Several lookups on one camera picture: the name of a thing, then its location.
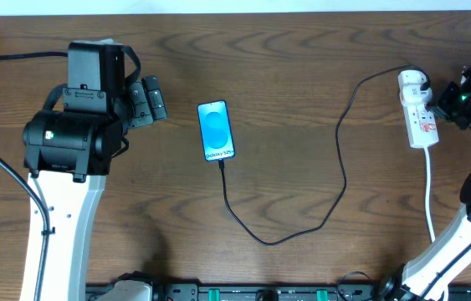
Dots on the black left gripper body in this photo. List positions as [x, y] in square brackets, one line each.
[147, 103]

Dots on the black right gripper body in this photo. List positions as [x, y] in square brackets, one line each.
[449, 108]

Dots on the blue Galaxy smartphone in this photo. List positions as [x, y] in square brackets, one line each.
[216, 134]

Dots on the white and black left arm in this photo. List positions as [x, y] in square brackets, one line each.
[70, 144]

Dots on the white power strip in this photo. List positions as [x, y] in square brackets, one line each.
[420, 122]

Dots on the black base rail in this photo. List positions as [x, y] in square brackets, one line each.
[194, 291]

